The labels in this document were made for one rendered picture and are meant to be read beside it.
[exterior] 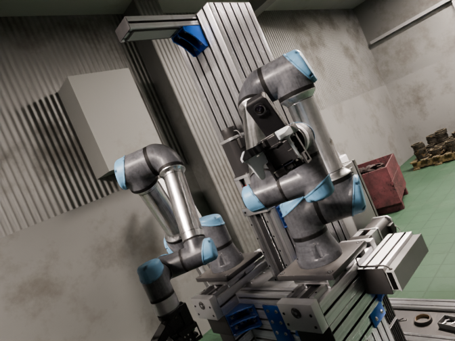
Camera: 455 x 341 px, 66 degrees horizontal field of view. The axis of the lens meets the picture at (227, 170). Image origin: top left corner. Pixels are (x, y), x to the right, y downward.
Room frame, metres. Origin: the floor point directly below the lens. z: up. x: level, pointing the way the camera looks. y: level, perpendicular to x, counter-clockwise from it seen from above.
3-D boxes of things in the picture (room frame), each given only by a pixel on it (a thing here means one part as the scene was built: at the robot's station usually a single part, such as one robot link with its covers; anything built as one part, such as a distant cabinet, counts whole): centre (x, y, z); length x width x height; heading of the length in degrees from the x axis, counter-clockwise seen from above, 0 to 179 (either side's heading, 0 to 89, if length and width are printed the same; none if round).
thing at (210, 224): (1.52, 0.17, 1.20); 0.13 x 0.12 x 0.14; 86
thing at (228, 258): (1.52, 0.16, 1.09); 0.15 x 0.15 x 0.10
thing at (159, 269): (1.03, 0.32, 1.22); 0.09 x 0.08 x 0.11; 176
